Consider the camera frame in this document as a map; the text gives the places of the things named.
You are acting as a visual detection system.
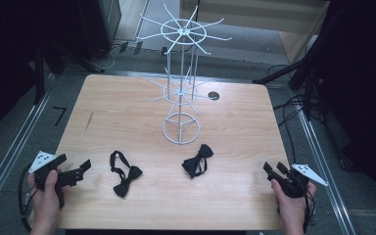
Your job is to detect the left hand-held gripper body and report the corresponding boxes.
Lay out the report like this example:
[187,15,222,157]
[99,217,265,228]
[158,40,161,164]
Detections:
[28,150,86,210]

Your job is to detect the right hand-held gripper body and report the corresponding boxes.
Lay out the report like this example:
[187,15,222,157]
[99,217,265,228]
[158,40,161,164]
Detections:
[267,164,329,199]

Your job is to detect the black bow tie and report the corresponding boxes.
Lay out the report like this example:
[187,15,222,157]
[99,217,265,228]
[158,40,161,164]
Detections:
[109,150,144,199]
[181,143,214,179]

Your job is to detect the white wire display rack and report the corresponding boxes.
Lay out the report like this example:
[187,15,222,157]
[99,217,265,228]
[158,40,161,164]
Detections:
[136,3,233,146]

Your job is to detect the person's right hand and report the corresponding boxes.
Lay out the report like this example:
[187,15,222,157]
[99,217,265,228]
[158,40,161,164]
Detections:
[270,178,317,229]

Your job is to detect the person's left hand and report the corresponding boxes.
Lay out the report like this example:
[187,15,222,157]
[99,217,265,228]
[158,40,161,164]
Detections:
[27,169,67,228]

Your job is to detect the black metal stand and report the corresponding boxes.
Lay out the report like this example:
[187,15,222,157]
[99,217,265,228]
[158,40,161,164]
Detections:
[32,38,106,106]
[252,42,331,122]

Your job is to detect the dark cabinet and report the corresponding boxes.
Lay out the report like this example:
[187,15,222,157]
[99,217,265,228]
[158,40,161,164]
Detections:
[76,0,122,62]

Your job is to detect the light wooden panel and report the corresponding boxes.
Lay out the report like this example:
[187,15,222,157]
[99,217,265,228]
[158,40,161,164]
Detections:
[179,0,331,65]

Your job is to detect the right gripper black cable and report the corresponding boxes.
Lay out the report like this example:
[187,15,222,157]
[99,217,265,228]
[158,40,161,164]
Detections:
[302,182,317,233]

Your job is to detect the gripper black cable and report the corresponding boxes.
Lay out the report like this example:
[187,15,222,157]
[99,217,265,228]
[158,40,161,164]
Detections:
[17,164,37,233]
[302,182,317,233]

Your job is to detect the aluminium floor rail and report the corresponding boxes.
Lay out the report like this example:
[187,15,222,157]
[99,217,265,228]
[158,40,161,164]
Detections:
[293,94,357,235]
[0,72,57,226]

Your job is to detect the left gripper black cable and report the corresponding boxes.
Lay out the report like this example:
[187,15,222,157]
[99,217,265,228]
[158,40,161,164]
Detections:
[17,164,37,233]

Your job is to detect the black floor cables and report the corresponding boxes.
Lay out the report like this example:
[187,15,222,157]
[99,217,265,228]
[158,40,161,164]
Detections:
[266,63,327,165]

